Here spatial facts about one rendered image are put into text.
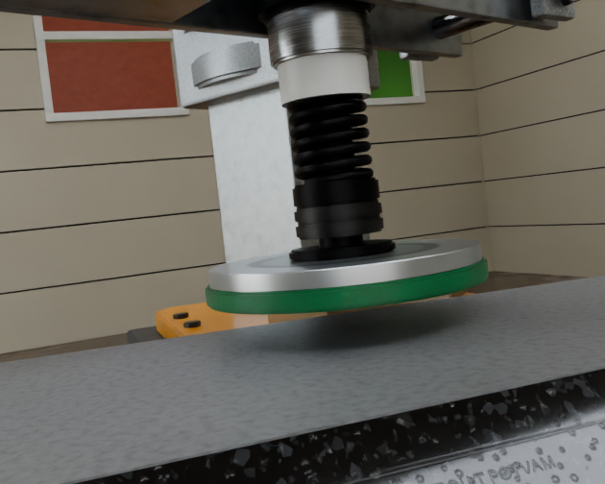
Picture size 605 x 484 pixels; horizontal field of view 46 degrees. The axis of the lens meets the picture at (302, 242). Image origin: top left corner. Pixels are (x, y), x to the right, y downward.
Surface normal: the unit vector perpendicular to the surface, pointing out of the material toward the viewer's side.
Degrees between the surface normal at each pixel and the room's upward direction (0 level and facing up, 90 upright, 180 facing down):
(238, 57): 90
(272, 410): 0
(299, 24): 90
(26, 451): 0
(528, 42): 90
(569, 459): 45
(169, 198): 90
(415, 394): 0
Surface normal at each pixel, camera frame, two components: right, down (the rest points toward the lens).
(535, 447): 0.15, -0.70
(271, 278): -0.51, 0.10
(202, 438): -0.11, -0.99
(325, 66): -0.03, 0.06
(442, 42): 0.61, -0.03
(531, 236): -0.91, 0.12
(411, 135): 0.40, 0.00
